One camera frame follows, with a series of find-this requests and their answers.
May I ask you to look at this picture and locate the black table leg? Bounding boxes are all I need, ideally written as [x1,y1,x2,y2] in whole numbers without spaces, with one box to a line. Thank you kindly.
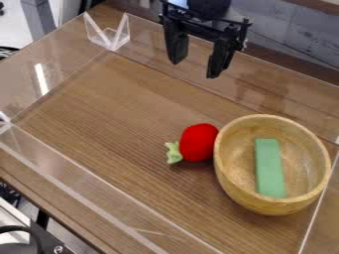
[36,210,50,229]

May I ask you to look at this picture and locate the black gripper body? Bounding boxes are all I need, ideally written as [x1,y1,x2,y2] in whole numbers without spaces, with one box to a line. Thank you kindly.
[160,0,254,51]

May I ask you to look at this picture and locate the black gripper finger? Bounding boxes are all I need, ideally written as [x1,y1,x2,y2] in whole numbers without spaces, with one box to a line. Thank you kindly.
[207,33,239,78]
[163,20,190,64]

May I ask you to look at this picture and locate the wooden bowl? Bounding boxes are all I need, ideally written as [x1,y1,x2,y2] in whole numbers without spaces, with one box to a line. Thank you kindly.
[214,114,331,216]

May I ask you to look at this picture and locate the clear acrylic enclosure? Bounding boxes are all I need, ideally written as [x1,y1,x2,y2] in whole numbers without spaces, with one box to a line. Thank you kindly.
[0,6,339,254]

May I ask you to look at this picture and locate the green rectangular block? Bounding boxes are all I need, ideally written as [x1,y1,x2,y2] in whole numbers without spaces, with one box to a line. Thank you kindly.
[254,138,287,198]

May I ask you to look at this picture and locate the red plush fruit green stem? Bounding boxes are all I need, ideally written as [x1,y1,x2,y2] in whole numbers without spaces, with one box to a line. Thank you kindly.
[164,123,219,165]

